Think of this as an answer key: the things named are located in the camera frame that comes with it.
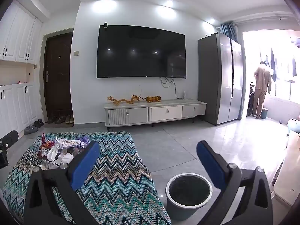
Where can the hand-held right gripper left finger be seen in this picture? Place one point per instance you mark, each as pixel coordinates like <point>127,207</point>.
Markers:
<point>86,164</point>

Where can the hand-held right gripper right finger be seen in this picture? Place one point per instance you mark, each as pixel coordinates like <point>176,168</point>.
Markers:
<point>211,166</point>

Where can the purple wrapper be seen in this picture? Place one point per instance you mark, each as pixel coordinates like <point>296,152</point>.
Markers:
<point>84,141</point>

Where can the white blue carton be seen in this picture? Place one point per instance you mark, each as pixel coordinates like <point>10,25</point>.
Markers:
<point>68,142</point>

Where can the pile of wrappers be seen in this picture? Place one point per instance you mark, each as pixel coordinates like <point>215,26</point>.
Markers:
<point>52,154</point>

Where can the grey white trash can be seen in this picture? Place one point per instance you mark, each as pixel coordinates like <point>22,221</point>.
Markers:
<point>173,208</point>

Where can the zigzag knitted blanket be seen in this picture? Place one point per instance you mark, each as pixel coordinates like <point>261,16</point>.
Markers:
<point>117,168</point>

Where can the row of shoes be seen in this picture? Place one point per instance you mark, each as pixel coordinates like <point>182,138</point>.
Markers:
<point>59,119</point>

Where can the golden dragon figurine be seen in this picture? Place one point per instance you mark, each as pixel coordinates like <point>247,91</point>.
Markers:
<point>117,100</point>

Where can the teal bucket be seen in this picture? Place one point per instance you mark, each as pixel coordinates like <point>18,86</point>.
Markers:
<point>264,113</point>

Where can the white power strip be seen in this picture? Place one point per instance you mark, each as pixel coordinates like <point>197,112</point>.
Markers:
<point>184,95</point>

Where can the washing machine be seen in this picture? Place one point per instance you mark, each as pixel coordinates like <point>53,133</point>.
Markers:
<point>250,98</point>

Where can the white television cabinet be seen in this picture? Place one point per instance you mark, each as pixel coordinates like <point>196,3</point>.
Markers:
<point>152,112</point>

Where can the white coffee table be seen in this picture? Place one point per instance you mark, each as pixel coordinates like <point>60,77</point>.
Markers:
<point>290,168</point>

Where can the dark brown door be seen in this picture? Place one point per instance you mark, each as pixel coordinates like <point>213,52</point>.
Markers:
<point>57,75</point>

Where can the grey refrigerator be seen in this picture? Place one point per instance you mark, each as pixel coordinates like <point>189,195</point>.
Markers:
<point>220,79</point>

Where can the golden tiger figurine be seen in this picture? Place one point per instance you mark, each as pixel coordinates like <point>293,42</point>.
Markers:
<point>153,99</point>

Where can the teal sofa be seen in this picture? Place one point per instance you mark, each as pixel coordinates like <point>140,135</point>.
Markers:
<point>294,125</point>

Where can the row of hanging clothes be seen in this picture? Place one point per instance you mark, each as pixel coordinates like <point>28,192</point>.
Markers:
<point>273,63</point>

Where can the blue curtain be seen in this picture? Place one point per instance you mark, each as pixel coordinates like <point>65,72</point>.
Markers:
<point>228,29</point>

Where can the white wall cabinets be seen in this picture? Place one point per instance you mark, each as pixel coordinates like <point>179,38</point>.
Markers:
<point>18,35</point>

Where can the light switch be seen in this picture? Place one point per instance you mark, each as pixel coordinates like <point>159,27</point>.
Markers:
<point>75,53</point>

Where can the wall-mounted black television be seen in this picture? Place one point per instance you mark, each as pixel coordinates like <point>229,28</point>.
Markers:
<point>140,51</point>

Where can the small white camera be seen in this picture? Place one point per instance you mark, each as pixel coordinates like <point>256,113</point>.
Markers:
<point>105,25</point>

